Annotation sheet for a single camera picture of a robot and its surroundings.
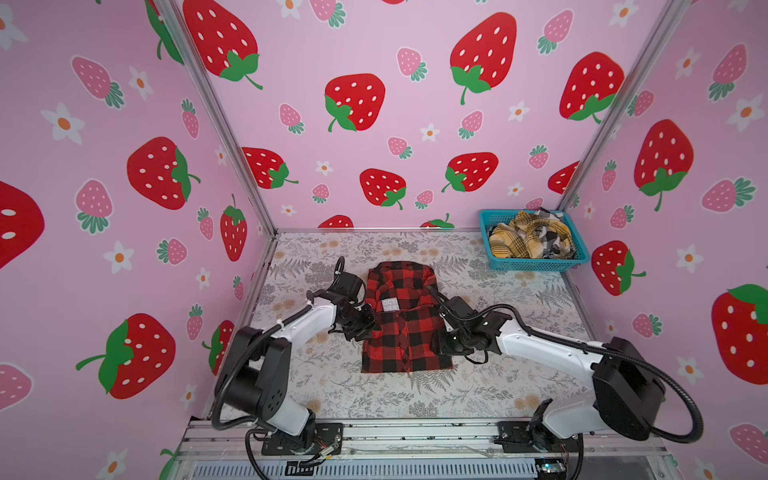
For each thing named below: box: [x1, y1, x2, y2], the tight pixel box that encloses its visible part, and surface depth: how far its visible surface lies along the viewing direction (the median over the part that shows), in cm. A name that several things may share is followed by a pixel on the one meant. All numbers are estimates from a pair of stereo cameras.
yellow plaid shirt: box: [488, 210, 575, 259], surface depth 106 cm
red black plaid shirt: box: [362, 261, 454, 373], surface depth 92 cm
